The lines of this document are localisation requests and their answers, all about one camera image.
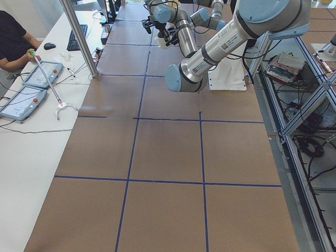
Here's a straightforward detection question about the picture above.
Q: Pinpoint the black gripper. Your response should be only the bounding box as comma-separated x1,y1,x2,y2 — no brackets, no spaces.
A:
141,16,166,39
163,26,179,47

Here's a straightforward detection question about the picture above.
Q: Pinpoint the white ribbed HOME mug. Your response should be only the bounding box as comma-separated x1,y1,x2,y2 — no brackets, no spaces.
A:
154,37,171,49

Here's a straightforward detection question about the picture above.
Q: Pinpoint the metal cup on desk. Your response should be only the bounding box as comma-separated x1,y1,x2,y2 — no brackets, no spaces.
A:
104,24,111,33

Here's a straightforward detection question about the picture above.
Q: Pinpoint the black keyboard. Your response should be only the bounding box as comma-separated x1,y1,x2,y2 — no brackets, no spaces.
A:
66,24,88,52

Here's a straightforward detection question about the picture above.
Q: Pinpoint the black computer mouse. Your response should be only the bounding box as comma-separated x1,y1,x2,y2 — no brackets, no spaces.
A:
44,43,56,50

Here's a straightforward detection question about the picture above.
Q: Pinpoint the upper teach pendant tablet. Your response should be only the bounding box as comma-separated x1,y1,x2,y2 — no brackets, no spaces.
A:
22,60,64,89

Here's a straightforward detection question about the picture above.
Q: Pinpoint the teach pendant tablet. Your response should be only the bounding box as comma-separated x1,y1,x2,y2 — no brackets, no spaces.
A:
1,86,47,121
22,60,64,89

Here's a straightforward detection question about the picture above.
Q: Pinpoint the stack of books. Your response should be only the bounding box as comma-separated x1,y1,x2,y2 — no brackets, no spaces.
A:
266,52,306,83

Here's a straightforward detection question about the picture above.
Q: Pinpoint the long grabber reach tool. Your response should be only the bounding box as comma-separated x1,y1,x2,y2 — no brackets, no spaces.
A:
28,49,79,121

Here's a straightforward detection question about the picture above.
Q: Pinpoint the brown paper table cover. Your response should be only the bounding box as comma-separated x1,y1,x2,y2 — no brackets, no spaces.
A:
25,3,299,251

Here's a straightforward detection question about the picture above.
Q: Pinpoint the seated person dark shirt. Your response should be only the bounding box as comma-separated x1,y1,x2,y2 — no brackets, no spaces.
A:
1,10,41,72

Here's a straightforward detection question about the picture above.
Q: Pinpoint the lower teach pendant tablet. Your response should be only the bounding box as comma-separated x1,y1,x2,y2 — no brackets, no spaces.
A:
1,86,47,121

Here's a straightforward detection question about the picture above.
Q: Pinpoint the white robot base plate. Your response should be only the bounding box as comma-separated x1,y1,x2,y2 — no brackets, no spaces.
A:
208,57,247,91

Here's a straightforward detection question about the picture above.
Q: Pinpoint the grey aluminium post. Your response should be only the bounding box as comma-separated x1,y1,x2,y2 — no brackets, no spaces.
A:
60,0,98,78

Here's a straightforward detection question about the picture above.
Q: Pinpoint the aluminium frame rack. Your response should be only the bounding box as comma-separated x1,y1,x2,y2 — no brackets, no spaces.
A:
248,30,335,251

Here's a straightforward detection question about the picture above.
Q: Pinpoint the black cable bundle on floor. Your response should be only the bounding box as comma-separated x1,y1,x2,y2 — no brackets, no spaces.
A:
293,135,328,159

